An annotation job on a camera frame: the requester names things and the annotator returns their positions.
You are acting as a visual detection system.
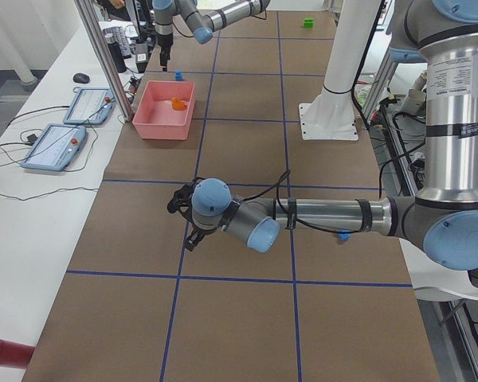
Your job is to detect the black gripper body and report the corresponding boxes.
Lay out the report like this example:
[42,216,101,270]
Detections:
[157,33,172,54]
[167,181,215,241]

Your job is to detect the small blue toy block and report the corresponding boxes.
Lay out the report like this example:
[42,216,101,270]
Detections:
[174,71,184,81]

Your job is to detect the orange toy block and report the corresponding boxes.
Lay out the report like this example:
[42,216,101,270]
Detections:
[171,97,187,111]

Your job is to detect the pink plastic box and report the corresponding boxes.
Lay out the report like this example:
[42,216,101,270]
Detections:
[133,80,195,140]

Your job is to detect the black water bottle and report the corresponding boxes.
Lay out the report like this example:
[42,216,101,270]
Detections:
[104,33,127,73]

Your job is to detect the black keyboard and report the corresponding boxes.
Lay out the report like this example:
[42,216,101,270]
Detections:
[103,26,135,59]

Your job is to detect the black computer mouse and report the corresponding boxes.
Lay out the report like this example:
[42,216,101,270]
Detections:
[72,72,90,84]

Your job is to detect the far teach pendant tablet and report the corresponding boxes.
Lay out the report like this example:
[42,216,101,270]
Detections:
[63,88,114,125]

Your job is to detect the teach pendant tablet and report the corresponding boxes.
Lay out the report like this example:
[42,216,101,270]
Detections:
[63,88,114,125]
[20,123,88,172]

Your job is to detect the near teach pendant tablet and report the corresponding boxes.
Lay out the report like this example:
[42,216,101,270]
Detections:
[20,123,88,172]

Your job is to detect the green toy block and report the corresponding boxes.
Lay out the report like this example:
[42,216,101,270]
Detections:
[303,18,315,29]

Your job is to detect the long blue toy block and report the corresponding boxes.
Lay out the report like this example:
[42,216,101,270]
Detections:
[338,232,351,242]

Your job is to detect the red cylinder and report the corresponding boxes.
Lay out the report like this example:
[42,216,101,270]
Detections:
[0,339,36,369]

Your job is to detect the white chair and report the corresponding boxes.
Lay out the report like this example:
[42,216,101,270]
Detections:
[399,239,478,302]

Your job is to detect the aluminium frame post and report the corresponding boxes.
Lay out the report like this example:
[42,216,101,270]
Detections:
[74,0,134,122]

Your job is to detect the white camera stand base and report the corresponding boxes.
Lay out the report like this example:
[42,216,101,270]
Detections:
[299,0,382,141]

